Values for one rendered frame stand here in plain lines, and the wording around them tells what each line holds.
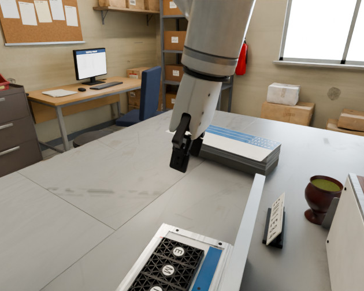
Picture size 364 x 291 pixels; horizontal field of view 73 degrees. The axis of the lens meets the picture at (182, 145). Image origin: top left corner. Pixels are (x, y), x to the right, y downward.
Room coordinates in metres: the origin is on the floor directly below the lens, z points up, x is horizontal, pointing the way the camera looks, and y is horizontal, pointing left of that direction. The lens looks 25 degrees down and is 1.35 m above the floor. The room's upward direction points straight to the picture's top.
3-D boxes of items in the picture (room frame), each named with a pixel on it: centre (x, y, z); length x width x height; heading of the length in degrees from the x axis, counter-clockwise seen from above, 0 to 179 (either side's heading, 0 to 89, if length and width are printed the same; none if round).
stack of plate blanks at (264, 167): (0.89, -0.16, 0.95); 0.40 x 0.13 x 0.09; 51
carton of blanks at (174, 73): (4.13, 0.05, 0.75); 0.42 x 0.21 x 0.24; 53
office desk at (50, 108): (3.04, 1.09, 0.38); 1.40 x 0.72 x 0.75; 146
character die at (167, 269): (0.34, 0.03, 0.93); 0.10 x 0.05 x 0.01; 66
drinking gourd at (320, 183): (0.52, -0.36, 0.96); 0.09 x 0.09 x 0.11
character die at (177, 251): (0.38, 0.01, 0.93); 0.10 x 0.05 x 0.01; 66
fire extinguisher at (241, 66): (3.71, -0.85, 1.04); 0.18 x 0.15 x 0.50; 56
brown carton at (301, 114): (3.18, -1.40, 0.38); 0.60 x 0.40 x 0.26; 56
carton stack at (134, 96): (4.21, 0.52, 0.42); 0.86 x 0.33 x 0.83; 146
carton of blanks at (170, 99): (4.14, 0.06, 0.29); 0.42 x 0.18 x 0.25; 59
